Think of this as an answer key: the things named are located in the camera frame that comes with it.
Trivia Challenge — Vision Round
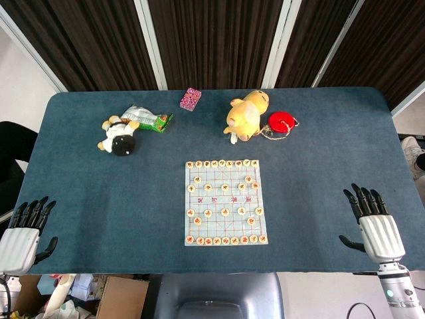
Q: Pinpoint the black-haired plush doll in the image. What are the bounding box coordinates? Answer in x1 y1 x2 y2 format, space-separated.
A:
97 114 140 157

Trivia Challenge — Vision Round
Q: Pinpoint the dark slatted partition panel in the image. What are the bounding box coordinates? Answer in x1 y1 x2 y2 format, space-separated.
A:
265 0 365 89
134 0 301 90
0 0 167 92
311 0 425 117

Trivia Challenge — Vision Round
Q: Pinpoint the white sneaker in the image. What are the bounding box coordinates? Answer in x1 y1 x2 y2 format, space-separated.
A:
400 136 425 181

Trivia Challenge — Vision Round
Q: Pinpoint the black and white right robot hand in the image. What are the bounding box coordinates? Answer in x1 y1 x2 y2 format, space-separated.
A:
338 183 406 265

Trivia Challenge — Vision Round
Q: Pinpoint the green and white snack bag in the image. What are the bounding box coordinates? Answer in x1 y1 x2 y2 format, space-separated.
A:
120 104 175 134

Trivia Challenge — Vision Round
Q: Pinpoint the yellow plush animal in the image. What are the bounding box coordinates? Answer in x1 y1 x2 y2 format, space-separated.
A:
222 89 270 145

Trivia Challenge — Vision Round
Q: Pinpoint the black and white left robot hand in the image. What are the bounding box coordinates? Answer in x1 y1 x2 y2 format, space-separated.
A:
0 195 58 276

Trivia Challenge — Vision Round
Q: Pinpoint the red round disc with twine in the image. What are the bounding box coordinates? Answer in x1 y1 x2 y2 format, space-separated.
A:
257 110 301 141

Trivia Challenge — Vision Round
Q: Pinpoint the black chair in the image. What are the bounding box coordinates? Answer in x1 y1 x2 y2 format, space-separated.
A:
0 120 39 215

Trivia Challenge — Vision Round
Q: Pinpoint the blue felt table cloth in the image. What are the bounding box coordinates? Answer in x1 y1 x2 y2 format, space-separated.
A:
15 86 416 276

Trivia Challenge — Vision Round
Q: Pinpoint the paper Chinese chess board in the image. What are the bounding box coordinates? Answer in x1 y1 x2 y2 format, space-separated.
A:
184 160 269 247

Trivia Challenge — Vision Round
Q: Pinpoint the pink patterned small box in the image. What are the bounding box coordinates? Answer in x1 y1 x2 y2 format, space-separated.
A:
179 87 203 112

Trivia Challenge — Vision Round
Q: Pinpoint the brown cardboard box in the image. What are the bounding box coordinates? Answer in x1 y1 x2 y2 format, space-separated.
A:
95 275 149 319

